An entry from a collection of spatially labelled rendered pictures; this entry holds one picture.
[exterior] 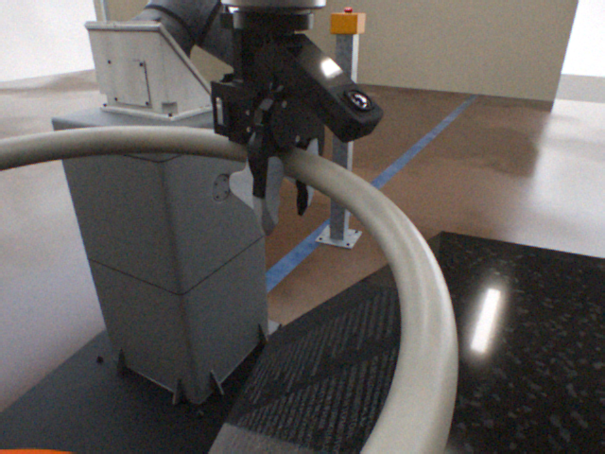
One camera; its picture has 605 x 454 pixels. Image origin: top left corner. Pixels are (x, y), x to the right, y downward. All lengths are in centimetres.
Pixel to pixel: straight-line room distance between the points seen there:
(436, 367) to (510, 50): 662
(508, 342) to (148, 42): 98
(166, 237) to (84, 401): 67
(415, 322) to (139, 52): 102
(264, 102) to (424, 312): 24
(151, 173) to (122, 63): 31
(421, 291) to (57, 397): 146
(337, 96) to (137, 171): 78
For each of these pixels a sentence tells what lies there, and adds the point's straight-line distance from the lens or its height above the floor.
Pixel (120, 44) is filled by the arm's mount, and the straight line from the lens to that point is 122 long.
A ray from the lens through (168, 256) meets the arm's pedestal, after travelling 114.
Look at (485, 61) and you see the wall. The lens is 683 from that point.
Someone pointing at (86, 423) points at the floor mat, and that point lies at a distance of 152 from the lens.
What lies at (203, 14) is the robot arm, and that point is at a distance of 126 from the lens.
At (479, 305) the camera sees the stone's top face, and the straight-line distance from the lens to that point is 45.
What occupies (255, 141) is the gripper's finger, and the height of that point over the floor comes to 99.
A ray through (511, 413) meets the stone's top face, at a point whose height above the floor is 85.
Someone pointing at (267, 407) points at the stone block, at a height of 69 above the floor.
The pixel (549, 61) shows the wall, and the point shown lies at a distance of 677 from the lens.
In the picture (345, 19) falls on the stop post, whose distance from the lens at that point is 197.
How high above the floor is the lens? 110
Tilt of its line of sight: 27 degrees down
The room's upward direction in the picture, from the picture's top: straight up
